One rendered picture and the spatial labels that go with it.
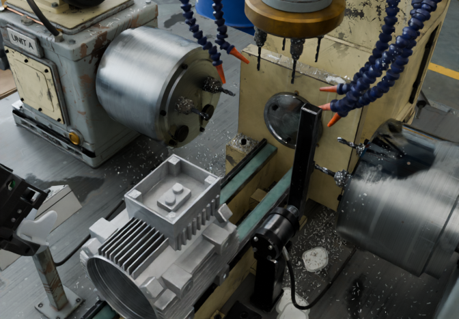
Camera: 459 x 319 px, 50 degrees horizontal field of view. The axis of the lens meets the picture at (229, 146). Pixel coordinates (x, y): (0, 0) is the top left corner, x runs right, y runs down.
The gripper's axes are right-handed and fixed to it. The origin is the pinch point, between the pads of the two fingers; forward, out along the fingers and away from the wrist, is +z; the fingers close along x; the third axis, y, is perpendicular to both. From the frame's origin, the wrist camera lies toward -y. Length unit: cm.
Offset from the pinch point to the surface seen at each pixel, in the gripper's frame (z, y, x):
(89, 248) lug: 10.1, 2.6, -0.8
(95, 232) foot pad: 13.0, 4.7, 1.8
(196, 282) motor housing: 18.4, 6.7, -15.6
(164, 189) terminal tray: 14.9, 16.5, -3.5
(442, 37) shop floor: 263, 228, 11
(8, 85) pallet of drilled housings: 138, 32, 180
